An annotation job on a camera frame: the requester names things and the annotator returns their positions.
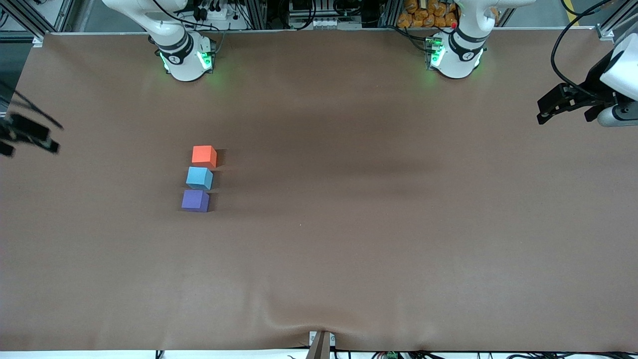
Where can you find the aluminium frame profile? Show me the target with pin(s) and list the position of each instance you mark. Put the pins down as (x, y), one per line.
(38, 41)
(606, 34)

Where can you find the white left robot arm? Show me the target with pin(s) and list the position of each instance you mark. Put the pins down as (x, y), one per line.
(456, 55)

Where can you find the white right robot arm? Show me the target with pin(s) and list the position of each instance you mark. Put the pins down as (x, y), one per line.
(184, 60)

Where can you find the brown camera mount post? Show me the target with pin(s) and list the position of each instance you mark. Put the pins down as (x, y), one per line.
(320, 349)

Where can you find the white socket box black plugs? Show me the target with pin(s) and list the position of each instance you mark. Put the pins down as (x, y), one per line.
(219, 14)

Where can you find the bag of orange balls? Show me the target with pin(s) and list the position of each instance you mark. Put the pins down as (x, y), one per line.
(418, 15)

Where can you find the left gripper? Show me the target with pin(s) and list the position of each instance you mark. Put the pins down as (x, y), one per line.
(594, 83)

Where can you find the aluminium frame post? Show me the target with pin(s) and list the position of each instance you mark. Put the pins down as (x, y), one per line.
(389, 12)
(257, 15)

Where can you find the blue foam block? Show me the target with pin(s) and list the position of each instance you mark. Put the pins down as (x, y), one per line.
(199, 177)

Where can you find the orange foam block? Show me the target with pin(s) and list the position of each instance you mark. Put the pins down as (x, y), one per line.
(204, 157)

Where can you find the white power strip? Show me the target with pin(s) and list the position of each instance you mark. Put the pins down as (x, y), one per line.
(329, 23)

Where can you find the brown table cover mat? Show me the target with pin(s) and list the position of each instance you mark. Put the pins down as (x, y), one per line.
(349, 249)

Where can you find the purple foam block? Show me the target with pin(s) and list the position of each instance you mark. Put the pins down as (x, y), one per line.
(194, 202)

